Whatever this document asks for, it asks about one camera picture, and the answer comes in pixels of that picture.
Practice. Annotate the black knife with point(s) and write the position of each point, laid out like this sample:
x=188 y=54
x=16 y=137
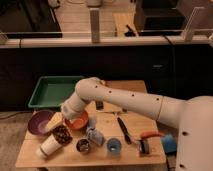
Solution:
x=124 y=130

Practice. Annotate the blue tape roll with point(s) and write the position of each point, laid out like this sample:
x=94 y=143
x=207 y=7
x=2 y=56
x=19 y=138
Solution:
x=169 y=144

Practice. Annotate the grey blue cloth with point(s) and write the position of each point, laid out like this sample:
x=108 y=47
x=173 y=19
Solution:
x=93 y=134

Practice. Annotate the white paper cup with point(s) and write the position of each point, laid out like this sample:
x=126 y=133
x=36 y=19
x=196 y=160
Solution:
x=48 y=147

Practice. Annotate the red handled brush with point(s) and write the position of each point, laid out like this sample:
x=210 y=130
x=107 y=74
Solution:
x=143 y=141

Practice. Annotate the black box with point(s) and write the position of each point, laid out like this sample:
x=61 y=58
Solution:
x=157 y=15

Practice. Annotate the black rectangular block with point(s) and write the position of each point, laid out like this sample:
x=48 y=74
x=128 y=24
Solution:
x=99 y=105

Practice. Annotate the blue plastic cup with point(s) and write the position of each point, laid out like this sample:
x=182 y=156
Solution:
x=114 y=146

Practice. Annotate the small metal cup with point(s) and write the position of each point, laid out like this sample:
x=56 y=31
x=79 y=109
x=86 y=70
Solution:
x=83 y=146

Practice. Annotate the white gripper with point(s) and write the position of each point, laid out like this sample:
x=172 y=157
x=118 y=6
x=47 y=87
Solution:
x=70 y=108

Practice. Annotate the green plastic tray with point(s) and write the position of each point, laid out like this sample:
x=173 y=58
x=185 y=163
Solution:
x=51 y=91

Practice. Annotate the orange bowl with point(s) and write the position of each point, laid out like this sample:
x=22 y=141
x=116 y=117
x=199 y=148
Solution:
x=78 y=123

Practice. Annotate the angled white post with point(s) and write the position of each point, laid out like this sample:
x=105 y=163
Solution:
x=192 y=23

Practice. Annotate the white horizontal rail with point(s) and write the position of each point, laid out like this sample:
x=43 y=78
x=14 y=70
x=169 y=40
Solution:
x=6 y=43

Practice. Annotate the purple bowl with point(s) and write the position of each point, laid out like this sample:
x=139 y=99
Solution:
x=37 y=123

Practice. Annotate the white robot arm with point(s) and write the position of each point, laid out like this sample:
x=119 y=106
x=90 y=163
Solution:
x=193 y=118

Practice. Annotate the white vertical post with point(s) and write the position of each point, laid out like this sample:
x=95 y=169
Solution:
x=95 y=25

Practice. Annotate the dark grape bunch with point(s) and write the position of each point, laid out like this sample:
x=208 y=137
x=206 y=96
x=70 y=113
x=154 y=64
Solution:
x=62 y=135

